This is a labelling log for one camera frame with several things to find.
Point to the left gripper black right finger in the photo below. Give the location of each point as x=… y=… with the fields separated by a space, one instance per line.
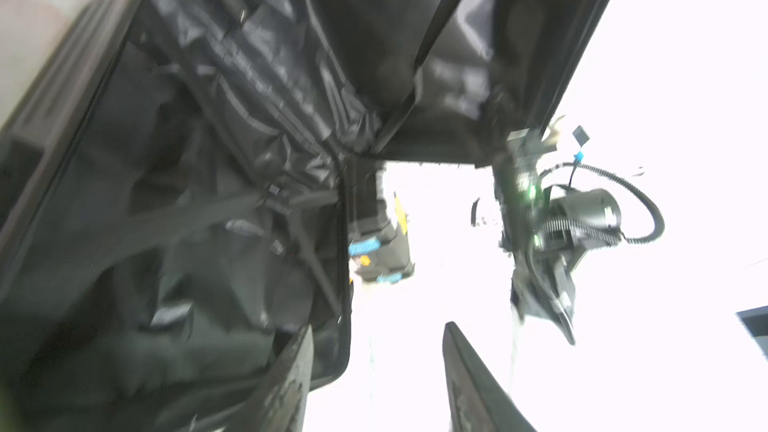
x=477 y=402

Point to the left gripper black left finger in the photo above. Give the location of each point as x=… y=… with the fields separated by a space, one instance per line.
x=279 y=402

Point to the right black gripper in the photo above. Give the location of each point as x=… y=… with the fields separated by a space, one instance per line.
x=515 y=153

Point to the black ribbed hard-shell suitcase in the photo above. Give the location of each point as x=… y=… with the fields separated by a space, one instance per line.
x=175 y=185

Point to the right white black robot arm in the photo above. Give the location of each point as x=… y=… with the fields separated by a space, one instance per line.
x=548 y=230

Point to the black toolbox yellow label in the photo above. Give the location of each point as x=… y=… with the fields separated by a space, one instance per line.
x=378 y=232

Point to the black handled screwdriver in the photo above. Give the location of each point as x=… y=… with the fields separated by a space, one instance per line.
x=473 y=212

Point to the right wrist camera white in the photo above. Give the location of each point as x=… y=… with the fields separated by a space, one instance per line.
x=580 y=136

